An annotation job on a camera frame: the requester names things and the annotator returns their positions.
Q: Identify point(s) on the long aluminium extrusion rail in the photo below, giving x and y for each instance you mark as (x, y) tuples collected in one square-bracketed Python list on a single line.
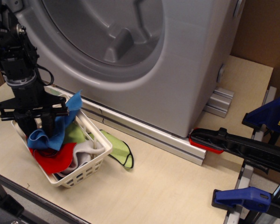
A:
[(140, 133)]

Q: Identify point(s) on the red cloth black trim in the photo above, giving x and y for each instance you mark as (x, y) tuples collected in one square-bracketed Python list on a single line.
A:
[(53, 161)]

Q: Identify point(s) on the short aluminium extrusion block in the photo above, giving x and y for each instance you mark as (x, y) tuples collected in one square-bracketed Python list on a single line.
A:
[(219, 102)]

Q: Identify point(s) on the white grey cloth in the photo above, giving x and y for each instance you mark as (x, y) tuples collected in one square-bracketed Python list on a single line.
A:
[(82, 154)]

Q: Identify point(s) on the blue Irwin clamp lower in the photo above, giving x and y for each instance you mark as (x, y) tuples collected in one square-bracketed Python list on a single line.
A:
[(251, 198)]

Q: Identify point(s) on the blue cloth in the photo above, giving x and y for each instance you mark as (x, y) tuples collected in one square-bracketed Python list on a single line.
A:
[(39, 140)]

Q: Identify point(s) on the grey toy washing machine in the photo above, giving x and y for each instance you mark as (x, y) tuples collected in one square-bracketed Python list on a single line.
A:
[(156, 61)]

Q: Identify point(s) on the light green cloth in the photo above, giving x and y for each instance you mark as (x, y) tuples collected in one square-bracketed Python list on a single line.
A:
[(120, 150)]

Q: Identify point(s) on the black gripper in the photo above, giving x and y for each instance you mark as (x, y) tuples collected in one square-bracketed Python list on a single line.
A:
[(32, 101)]

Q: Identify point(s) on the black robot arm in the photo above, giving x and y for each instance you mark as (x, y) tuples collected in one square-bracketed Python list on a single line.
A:
[(20, 70)]

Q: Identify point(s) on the blue irwin clamp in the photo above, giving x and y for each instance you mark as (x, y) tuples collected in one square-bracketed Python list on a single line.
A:
[(251, 198), (268, 114)]

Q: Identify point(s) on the black table edge frame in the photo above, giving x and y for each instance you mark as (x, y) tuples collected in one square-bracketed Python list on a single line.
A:
[(19, 205)]

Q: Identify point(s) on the blue Irwin clamp upper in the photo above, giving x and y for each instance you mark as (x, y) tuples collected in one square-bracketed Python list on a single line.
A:
[(268, 114)]

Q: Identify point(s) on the brown cardboard box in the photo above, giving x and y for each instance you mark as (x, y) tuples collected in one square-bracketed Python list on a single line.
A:
[(258, 36)]

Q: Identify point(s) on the white plastic laundry basket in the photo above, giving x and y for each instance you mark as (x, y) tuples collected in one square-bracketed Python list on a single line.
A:
[(92, 133)]

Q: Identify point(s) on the black red bar clamp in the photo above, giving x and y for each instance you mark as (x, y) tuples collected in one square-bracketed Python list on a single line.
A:
[(258, 154)]

